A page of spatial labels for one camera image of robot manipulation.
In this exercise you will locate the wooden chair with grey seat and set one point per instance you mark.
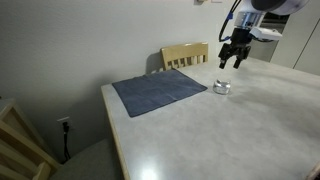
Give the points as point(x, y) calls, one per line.
point(25, 156)

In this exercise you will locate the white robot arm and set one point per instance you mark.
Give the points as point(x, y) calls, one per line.
point(247, 26)

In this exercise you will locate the dark blue cloth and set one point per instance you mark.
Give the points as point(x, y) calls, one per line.
point(149, 92)

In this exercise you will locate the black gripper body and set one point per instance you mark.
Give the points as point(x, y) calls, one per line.
point(239, 45)

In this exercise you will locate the silver metal jar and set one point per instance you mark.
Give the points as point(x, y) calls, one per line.
point(221, 87)

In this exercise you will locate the white wall outlet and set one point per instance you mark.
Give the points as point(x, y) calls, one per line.
point(66, 121)

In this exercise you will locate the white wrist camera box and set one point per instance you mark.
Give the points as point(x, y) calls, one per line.
point(264, 33)

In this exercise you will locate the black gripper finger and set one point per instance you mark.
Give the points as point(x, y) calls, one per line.
point(224, 55)
point(238, 61)

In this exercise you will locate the wooden chair at wall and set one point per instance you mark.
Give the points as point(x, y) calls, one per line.
point(183, 55)

